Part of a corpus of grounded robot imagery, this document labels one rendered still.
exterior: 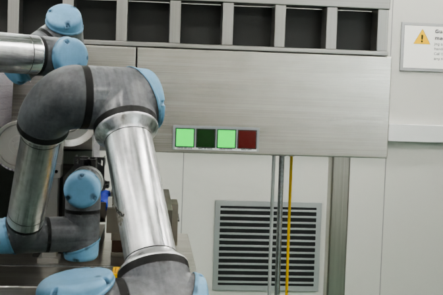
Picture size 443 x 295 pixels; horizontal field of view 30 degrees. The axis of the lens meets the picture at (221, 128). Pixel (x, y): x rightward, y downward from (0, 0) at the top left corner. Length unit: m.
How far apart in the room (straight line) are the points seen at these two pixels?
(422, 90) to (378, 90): 2.50
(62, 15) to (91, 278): 0.69
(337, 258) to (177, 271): 1.40
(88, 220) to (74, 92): 0.40
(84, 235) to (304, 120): 0.89
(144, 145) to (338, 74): 1.11
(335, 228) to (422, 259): 2.47
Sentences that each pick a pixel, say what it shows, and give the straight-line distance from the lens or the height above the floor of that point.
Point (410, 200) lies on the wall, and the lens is 4.99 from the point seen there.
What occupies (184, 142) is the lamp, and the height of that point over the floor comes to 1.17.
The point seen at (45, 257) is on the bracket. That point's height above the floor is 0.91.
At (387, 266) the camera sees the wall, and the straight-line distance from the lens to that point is 5.02.
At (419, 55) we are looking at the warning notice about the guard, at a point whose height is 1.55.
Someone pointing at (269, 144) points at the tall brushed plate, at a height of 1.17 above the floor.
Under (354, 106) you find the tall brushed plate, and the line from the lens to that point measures 2.45.
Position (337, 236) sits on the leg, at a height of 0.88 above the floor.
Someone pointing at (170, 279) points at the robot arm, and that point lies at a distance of 1.29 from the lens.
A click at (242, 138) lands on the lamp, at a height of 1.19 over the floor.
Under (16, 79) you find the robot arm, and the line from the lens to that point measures 1.73.
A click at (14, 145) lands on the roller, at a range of 2.08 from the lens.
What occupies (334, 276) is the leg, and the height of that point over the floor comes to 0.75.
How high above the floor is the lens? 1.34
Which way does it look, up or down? 3 degrees down
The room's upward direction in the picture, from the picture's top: 2 degrees clockwise
